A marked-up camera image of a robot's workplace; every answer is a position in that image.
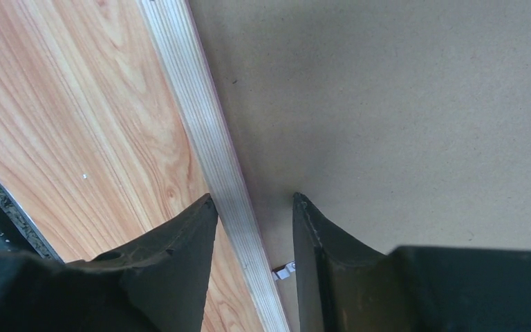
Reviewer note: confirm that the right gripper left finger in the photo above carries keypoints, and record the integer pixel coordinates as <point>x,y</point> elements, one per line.
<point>156,282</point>

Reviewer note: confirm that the grey backing board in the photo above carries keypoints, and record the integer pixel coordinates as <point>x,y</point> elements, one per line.
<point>404,122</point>

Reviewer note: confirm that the wooden picture frame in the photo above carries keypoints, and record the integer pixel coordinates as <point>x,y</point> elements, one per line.
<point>183,59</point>

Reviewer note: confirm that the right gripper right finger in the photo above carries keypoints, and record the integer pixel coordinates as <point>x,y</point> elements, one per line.
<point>345,285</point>

